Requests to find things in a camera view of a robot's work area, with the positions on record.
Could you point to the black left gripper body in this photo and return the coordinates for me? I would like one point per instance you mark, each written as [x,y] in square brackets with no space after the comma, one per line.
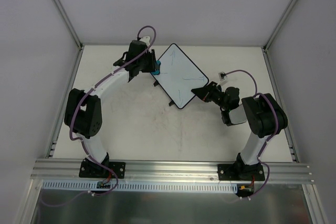
[151,61]

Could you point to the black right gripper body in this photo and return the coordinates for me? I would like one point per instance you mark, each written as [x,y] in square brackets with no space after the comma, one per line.
[209,92]

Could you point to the blue whiteboard eraser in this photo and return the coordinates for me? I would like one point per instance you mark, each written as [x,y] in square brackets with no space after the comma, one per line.
[157,68]

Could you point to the black framed whiteboard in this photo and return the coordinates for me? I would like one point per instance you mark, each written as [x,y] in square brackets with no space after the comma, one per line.
[178,75]

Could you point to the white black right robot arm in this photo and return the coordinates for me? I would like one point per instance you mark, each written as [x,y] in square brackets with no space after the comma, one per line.
[265,119]

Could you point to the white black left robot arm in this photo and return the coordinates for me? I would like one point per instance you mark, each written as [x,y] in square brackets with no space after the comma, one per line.
[83,113]

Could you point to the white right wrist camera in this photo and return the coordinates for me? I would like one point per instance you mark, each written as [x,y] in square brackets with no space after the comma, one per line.
[222,78]

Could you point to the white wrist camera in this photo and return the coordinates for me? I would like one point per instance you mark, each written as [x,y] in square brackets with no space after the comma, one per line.
[222,78]
[146,40]

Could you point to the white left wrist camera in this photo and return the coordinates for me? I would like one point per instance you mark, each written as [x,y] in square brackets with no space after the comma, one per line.
[146,40]

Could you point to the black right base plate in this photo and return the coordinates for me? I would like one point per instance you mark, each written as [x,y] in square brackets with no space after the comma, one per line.
[232,171]

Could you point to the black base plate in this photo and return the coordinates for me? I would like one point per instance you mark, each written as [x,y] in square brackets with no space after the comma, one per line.
[232,171]
[88,169]

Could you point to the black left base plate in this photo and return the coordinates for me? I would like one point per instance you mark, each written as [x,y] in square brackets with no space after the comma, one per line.
[88,169]

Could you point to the aluminium frame post left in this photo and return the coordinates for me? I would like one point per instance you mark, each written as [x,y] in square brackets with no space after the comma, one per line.
[65,18]

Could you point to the aluminium frame post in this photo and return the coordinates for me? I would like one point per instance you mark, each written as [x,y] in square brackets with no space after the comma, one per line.
[284,16]
[65,18]

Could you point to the aluminium mounting rail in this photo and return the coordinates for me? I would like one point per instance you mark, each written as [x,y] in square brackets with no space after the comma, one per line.
[170,171]

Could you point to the aluminium frame post right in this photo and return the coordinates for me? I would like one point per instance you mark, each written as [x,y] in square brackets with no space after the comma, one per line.
[284,16]

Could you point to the white slotted cable duct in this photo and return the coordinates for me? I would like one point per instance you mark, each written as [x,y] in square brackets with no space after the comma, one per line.
[225,188]

